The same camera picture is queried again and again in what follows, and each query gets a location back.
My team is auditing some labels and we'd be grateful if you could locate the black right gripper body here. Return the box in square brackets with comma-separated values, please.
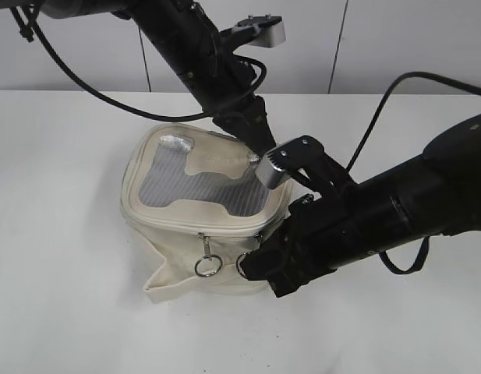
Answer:
[239, 194, 380, 298]

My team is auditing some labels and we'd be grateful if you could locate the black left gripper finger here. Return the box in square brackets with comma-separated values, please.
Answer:
[214, 97, 276, 154]

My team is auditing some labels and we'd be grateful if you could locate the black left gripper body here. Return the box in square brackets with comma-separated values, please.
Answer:
[193, 65, 267, 121]

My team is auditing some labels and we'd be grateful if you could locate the zipper pull with ring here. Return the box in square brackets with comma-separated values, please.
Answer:
[193, 233, 223, 278]
[235, 231, 264, 280]

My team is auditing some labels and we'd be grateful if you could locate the cream zippered bag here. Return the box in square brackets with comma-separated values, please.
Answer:
[120, 124, 292, 304]

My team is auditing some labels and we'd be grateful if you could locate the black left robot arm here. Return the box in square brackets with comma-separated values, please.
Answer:
[41, 0, 285, 156]

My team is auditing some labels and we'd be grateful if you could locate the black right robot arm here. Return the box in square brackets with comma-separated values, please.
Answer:
[237, 114, 481, 297]

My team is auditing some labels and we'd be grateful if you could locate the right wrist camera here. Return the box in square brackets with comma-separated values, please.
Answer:
[255, 135, 354, 196]

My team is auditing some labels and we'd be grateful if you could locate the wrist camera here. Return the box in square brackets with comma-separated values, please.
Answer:
[220, 14, 286, 51]
[255, 135, 354, 196]

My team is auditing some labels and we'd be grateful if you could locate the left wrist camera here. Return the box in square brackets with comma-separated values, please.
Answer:
[220, 14, 286, 51]

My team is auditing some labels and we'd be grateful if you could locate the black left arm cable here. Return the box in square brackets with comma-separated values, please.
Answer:
[8, 0, 269, 120]

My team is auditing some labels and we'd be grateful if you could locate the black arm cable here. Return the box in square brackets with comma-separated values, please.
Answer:
[8, 0, 269, 120]
[343, 71, 481, 276]

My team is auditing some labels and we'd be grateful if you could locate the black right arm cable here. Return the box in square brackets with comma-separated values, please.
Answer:
[343, 71, 481, 276]

